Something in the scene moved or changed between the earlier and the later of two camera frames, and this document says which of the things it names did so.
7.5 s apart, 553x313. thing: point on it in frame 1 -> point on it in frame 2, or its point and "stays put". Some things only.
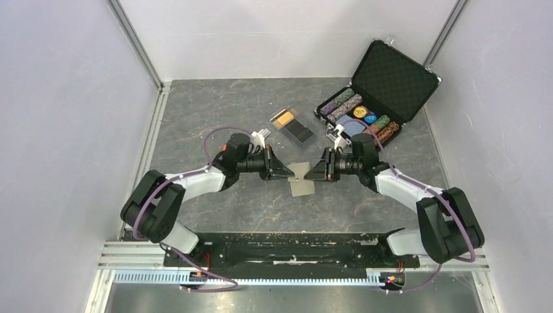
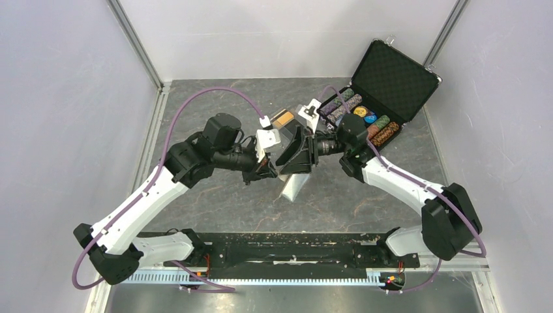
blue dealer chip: (370, 119) stays put
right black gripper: (325, 169) -> (291, 159)
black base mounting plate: (289, 252) stays put
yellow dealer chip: (360, 111) stays put
